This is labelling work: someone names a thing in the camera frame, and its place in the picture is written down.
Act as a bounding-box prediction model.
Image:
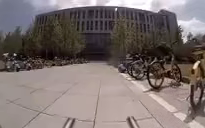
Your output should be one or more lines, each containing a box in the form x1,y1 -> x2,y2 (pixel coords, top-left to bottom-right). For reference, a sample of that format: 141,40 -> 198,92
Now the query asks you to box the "yellow bicycle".
188,49 -> 205,111

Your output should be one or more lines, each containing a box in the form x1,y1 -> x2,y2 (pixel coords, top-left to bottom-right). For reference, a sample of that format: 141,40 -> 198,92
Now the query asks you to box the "pale paving stripe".
118,71 -> 205,128

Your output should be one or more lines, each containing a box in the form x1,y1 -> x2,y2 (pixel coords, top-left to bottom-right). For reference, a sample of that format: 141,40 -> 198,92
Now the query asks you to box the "dark bicycle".
146,40 -> 183,90

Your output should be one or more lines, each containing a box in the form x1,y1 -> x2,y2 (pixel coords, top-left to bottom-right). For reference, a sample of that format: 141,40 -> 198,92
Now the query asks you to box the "row of parked bicycles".
117,49 -> 164,81
1,51 -> 90,73

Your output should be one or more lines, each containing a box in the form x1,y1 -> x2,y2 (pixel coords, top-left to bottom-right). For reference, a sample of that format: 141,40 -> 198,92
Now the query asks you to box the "group of green trees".
0,16 -> 88,61
109,16 -> 194,63

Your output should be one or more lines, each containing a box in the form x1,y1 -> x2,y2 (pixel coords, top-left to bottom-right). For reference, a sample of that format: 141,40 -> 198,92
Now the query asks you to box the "large grey building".
34,5 -> 179,62

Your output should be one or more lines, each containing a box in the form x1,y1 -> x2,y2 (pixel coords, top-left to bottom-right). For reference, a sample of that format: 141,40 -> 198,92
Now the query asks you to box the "robot's own part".
62,117 -> 76,128
126,115 -> 140,128

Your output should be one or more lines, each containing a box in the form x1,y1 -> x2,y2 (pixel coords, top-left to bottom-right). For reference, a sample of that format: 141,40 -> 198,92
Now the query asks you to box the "grey stone slab pavement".
0,59 -> 205,128

